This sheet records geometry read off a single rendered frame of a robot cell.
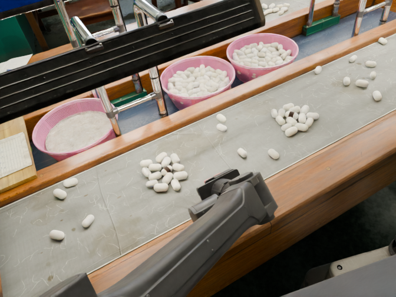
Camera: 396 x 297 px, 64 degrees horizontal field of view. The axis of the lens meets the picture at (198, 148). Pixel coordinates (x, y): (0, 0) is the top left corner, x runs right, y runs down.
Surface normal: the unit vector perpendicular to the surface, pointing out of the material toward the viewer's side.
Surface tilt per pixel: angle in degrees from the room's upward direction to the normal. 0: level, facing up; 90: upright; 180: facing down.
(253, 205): 53
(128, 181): 0
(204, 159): 0
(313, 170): 0
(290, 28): 90
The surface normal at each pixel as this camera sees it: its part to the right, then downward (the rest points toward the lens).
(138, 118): -0.11, -0.70
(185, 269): 0.72, -0.40
